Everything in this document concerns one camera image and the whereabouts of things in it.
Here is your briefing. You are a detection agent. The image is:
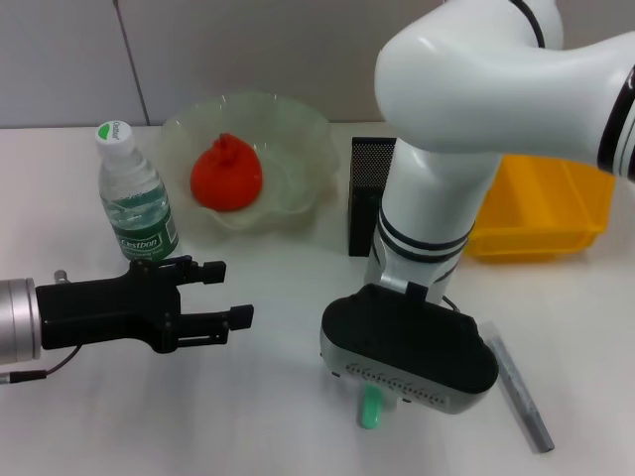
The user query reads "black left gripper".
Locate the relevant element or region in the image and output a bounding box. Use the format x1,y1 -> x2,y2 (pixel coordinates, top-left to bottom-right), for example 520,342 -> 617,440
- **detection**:
35,254 -> 256,355

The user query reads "clear green-label water bottle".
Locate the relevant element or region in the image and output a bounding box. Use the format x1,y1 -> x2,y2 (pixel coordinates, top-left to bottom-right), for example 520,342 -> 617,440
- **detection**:
93,119 -> 182,265

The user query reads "orange fruit with stem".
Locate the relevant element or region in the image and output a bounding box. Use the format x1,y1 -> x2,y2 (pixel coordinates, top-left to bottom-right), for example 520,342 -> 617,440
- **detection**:
190,132 -> 265,214

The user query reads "green toothbrush case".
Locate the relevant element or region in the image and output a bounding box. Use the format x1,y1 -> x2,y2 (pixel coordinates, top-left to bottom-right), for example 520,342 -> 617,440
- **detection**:
358,386 -> 384,431

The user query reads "green wavy glass fruit bowl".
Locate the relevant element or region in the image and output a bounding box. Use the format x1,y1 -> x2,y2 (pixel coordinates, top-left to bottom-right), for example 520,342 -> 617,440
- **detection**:
155,89 -> 340,235

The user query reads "black mesh pen holder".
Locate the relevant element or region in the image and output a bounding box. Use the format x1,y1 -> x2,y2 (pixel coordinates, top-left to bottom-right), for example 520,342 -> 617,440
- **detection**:
347,136 -> 399,259

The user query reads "silver grey marker pen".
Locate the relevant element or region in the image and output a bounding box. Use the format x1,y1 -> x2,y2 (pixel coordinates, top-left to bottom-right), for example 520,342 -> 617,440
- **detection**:
487,333 -> 556,454

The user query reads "yellow plastic bin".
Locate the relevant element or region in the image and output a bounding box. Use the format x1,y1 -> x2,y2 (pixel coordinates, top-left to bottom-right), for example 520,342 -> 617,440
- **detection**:
462,153 -> 618,263

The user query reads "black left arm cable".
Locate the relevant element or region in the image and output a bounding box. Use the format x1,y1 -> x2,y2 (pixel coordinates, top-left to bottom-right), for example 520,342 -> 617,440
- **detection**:
0,345 -> 81,387

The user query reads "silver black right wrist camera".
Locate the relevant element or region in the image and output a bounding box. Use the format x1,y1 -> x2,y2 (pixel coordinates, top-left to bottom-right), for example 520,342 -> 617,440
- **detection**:
318,282 -> 500,417

